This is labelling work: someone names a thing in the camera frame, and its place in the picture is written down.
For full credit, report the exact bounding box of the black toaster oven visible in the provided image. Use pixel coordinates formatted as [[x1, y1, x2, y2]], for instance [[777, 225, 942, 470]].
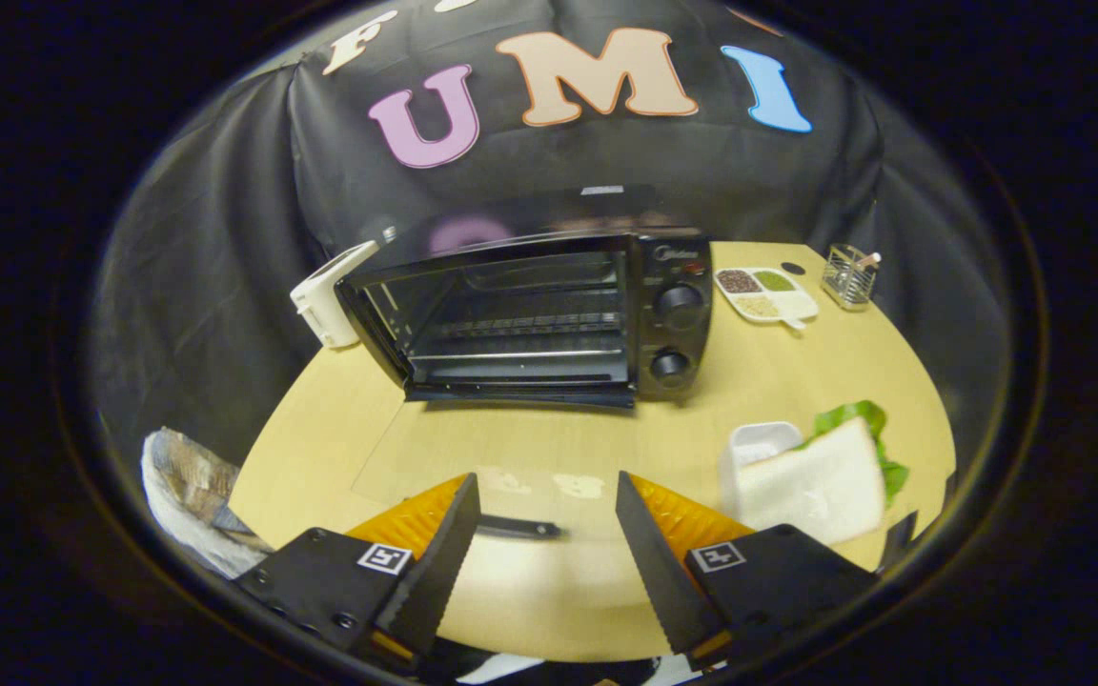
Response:
[[335, 186, 731, 542]]

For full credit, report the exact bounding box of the white divided dish with grains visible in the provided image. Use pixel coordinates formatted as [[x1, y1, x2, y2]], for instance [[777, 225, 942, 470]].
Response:
[[714, 267, 820, 332]]

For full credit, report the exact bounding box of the white plastic tray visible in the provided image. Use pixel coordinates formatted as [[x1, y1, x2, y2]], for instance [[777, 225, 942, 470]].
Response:
[[721, 421, 805, 520]]

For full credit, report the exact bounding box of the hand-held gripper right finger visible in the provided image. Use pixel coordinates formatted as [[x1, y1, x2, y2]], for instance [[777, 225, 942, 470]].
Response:
[[614, 471, 879, 668]]

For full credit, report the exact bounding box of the white bread lettuce sandwich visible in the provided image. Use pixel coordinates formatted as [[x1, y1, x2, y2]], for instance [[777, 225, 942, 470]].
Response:
[[735, 400, 910, 546]]

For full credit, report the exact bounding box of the clear wire mesh holder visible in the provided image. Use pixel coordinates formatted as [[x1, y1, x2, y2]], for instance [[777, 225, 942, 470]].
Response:
[[821, 244, 884, 312]]

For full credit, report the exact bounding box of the white pop-up toaster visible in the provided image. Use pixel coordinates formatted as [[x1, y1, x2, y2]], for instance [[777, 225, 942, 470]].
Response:
[[290, 240, 380, 350]]

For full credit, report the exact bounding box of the black backdrop cloth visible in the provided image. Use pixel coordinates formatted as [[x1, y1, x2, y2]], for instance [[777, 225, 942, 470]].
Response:
[[82, 0, 1017, 468]]

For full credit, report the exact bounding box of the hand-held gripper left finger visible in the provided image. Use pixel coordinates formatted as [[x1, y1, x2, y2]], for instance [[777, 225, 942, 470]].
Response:
[[234, 473, 481, 673]]

